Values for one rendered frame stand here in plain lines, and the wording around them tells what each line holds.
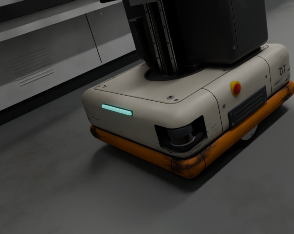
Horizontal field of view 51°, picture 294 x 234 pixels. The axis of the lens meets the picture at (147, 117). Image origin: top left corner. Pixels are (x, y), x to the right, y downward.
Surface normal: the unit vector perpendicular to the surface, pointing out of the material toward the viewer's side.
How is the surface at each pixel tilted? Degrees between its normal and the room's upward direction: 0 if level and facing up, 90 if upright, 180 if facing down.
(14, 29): 90
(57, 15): 90
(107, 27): 90
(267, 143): 0
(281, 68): 90
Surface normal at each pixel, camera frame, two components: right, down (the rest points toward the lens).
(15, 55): 0.64, 0.16
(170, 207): -0.25, -0.88
